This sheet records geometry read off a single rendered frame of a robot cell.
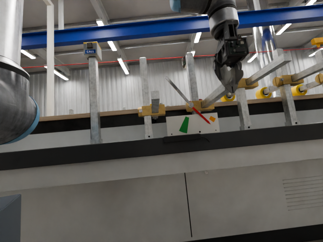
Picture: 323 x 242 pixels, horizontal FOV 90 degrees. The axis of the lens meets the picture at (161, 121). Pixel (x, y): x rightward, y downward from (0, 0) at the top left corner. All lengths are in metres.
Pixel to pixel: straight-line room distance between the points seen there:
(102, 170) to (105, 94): 8.15
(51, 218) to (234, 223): 1.06
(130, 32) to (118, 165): 3.82
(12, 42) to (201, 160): 0.79
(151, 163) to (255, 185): 0.68
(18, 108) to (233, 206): 1.10
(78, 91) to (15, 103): 9.12
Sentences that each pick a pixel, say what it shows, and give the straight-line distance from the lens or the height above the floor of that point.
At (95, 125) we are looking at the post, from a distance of 0.85.
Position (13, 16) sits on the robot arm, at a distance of 0.58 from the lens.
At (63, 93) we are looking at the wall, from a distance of 9.92.
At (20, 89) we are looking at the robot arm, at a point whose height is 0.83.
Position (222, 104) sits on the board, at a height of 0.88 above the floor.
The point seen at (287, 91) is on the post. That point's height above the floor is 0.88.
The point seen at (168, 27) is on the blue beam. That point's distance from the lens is 4.39.
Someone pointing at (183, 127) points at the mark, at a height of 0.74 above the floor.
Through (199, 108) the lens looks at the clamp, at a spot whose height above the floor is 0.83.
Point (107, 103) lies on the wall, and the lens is 8.76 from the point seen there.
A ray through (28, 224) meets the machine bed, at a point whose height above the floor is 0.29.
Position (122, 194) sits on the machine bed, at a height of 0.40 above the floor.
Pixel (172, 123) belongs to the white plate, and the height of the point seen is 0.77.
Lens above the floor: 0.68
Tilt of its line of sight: 8 degrees up
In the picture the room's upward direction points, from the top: 5 degrees counter-clockwise
